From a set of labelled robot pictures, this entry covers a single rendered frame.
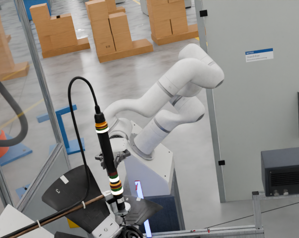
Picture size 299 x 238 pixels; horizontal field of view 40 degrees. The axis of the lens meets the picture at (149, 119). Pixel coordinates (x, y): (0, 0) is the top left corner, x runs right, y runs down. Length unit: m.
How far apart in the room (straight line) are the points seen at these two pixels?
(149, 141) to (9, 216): 0.86
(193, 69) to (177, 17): 8.10
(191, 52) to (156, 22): 7.85
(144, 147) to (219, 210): 1.60
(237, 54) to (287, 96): 0.52
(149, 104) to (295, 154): 0.68
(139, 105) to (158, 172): 0.66
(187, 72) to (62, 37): 9.21
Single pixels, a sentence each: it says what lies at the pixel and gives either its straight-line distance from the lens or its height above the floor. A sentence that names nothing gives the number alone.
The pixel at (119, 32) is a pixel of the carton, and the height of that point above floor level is 0.53.
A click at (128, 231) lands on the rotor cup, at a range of 1.57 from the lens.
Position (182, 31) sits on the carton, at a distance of 9.79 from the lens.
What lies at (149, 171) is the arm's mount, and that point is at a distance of 2.20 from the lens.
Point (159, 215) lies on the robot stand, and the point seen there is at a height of 0.82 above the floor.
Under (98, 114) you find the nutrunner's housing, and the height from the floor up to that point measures 1.69.
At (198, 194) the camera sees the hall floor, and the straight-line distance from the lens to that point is 3.89.
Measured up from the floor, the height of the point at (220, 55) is 1.32.
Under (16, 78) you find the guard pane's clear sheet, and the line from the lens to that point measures 2.53.
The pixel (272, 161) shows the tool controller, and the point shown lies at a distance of 1.86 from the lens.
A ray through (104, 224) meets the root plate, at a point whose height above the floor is 1.27.
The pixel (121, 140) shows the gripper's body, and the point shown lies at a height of 1.51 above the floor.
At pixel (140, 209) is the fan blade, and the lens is 1.78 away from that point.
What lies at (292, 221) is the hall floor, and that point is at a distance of 3.53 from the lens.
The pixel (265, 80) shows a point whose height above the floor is 1.08.
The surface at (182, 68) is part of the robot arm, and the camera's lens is 1.61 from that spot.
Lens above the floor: 2.19
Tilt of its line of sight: 23 degrees down
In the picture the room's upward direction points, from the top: 11 degrees counter-clockwise
